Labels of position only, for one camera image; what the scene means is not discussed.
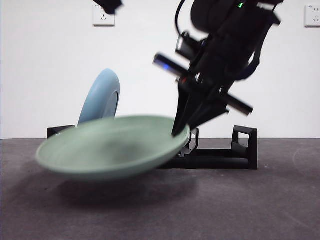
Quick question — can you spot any light blue plate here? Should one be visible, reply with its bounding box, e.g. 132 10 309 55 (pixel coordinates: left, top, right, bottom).
77 68 122 127

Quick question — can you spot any pale green plate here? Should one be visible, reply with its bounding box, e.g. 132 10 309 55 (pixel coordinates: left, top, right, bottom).
35 114 191 181

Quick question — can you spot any black plate rack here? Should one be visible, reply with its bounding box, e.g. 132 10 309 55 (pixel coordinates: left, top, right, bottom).
46 124 258 171

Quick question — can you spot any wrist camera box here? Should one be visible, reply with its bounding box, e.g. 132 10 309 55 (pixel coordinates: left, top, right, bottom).
174 30 207 62

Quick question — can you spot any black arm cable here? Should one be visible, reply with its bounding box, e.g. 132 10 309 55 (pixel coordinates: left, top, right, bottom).
174 0 191 36

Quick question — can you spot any white wall socket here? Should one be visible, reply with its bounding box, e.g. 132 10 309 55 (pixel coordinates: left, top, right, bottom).
93 3 116 27
304 4 320 28

